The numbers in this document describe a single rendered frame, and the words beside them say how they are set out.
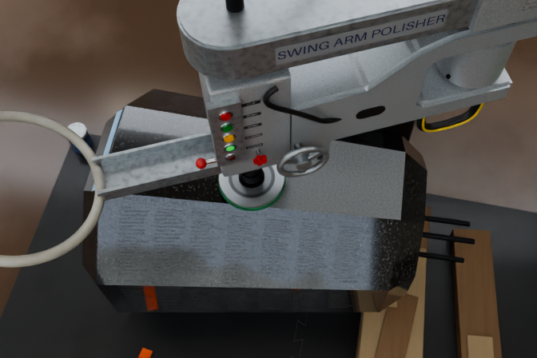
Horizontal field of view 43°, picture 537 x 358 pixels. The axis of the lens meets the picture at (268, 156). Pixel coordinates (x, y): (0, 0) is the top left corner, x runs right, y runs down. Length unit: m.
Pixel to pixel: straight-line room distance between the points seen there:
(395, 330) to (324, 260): 0.60
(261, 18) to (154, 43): 2.25
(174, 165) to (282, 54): 0.64
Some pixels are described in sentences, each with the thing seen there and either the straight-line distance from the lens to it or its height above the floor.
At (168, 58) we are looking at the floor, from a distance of 3.62.
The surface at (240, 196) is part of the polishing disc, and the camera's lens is 2.16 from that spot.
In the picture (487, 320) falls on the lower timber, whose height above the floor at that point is 0.09.
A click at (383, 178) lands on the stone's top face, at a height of 0.85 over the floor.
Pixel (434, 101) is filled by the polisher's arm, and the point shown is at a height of 1.26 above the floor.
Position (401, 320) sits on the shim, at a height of 0.21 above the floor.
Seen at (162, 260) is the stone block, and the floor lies 0.68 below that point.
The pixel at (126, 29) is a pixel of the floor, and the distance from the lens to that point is 3.79.
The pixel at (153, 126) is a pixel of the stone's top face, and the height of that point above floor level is 0.85.
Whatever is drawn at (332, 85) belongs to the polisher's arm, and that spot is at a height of 1.41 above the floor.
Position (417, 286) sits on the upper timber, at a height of 0.20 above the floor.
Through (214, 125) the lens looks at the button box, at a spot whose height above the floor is 1.47.
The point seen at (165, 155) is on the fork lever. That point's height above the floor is 1.10.
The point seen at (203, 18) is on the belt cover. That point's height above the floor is 1.72.
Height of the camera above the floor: 2.84
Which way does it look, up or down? 61 degrees down
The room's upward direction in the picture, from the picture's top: 3 degrees counter-clockwise
